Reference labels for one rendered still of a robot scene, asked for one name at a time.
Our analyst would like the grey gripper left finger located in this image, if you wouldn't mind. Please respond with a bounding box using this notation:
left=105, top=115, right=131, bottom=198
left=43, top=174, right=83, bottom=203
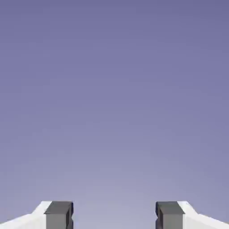
left=0, top=200, right=74, bottom=229

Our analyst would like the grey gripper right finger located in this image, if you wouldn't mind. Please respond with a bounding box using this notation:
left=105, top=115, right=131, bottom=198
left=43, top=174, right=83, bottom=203
left=155, top=200, right=229, bottom=229

